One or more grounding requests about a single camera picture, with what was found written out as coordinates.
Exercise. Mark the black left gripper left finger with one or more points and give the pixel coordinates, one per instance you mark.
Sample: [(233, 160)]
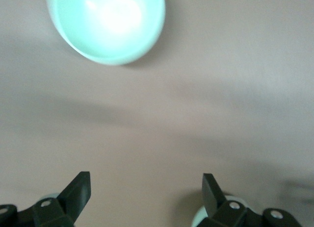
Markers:
[(71, 200)]

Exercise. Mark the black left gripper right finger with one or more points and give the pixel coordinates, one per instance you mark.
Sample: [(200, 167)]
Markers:
[(213, 200)]

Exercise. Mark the pale green bowl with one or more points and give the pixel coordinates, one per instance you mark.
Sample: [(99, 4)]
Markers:
[(199, 218), (105, 28)]

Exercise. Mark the brown table cover cloth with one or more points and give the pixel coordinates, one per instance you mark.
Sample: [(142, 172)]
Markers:
[(157, 119)]

